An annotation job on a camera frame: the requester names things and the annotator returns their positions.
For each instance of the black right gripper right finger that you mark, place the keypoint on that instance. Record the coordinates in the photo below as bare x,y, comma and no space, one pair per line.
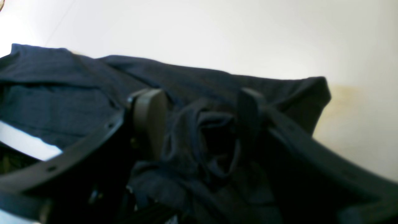
310,183

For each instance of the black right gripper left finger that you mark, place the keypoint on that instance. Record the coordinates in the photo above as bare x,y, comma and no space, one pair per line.
91,174

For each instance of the black T-shirt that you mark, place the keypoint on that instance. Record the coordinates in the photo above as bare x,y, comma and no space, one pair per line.
61,97

